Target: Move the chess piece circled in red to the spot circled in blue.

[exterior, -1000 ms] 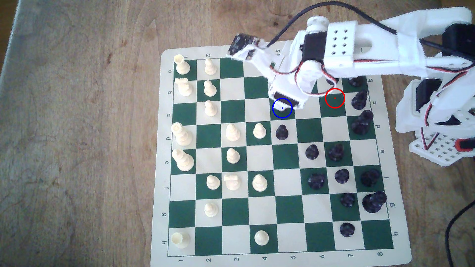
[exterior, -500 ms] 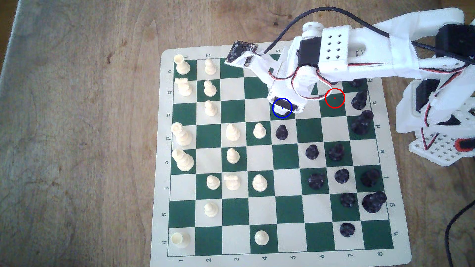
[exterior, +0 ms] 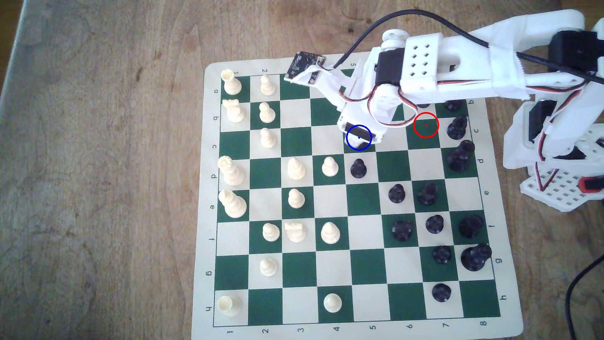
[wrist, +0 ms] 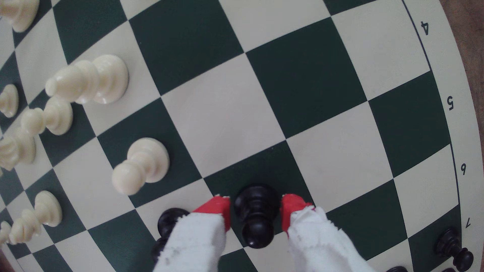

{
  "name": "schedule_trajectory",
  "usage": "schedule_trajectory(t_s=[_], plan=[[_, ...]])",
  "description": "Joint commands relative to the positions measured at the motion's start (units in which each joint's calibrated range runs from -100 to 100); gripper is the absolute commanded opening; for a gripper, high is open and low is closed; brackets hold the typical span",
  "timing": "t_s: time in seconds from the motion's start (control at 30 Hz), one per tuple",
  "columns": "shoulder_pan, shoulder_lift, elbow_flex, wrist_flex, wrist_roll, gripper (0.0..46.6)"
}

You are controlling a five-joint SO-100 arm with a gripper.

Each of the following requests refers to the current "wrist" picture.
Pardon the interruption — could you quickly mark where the white chess piece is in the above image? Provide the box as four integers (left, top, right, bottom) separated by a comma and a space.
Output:
0, 221, 12, 247
0, 83, 19, 118
0, 0, 40, 33

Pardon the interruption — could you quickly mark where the white bishop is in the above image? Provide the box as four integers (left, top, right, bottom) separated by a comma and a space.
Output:
8, 190, 63, 245

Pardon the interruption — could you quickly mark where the white pawn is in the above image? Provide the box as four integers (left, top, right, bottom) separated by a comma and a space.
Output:
111, 138, 170, 196
45, 54, 129, 105
20, 97, 73, 136

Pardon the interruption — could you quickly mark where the black pawn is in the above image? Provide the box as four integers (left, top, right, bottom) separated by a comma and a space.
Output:
151, 208, 190, 262
434, 227, 474, 272
233, 184, 281, 249

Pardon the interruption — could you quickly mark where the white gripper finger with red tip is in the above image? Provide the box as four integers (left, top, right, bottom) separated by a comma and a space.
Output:
281, 194, 376, 272
153, 195, 231, 272

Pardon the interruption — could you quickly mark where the white knight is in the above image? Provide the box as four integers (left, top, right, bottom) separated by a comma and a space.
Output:
0, 128, 37, 171

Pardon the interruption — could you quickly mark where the green and cream chess board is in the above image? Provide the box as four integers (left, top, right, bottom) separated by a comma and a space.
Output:
0, 0, 484, 272

